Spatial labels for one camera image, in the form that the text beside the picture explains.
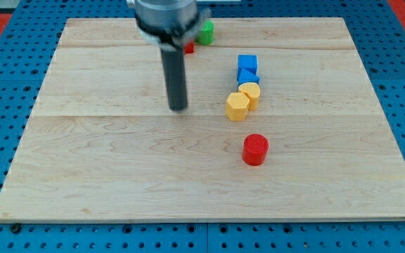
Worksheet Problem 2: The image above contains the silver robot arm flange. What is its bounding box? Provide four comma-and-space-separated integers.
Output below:
127, 0, 212, 51

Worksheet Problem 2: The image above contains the red star block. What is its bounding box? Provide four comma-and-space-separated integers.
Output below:
184, 40, 195, 54

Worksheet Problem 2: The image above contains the yellow hexagon block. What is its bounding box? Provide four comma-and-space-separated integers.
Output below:
225, 92, 250, 122

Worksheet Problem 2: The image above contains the red cylinder block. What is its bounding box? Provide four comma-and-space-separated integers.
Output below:
242, 134, 269, 166

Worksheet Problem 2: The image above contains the blue triangle block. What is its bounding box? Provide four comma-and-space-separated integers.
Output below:
237, 68, 260, 86

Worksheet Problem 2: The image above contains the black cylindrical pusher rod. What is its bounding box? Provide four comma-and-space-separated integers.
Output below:
160, 48, 188, 112

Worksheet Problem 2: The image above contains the light wooden board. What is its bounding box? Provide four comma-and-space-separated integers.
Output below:
0, 18, 405, 223

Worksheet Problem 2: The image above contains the blue cube block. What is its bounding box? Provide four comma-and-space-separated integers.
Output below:
236, 55, 258, 79

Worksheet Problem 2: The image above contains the green cylinder block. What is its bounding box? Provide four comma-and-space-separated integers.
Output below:
196, 20, 214, 45

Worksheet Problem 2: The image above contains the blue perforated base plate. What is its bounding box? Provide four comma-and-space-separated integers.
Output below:
0, 0, 405, 252

